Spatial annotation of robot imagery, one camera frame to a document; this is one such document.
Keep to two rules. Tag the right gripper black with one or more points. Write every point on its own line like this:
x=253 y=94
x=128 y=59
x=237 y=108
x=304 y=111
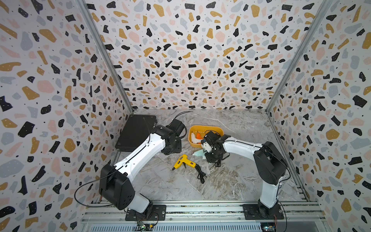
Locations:
x=209 y=160

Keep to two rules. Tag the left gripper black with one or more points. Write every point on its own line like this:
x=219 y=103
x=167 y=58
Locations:
x=178 y=150

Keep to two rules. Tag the mint green hot glue gun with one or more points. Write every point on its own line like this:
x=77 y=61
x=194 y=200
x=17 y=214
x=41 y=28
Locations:
x=200 y=153

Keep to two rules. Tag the yellow hot glue gun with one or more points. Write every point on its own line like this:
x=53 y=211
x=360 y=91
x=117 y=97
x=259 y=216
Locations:
x=183 y=160

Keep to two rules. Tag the white hot glue gun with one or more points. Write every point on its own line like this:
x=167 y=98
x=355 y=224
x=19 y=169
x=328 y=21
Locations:
x=196 y=141

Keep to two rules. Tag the orange hot glue gun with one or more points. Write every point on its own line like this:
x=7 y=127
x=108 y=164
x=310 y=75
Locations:
x=198 y=136

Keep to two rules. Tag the yellow plastic storage box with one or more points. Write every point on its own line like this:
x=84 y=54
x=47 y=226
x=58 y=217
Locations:
x=203 y=130

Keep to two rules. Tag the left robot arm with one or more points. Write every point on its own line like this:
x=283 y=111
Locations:
x=116 y=180

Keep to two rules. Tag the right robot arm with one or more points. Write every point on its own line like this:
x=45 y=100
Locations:
x=269 y=162

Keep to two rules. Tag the black hard case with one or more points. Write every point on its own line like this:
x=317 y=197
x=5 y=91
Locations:
x=135 y=132

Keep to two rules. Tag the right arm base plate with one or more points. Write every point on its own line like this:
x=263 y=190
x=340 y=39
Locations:
x=261 y=212

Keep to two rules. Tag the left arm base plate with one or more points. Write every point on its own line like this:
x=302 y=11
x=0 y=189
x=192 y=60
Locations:
x=152 y=213

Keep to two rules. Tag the aluminium front rail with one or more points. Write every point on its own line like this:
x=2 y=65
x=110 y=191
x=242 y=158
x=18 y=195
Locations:
x=205 y=212

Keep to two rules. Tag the slotted white cable duct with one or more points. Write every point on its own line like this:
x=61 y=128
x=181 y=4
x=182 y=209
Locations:
x=181 y=227

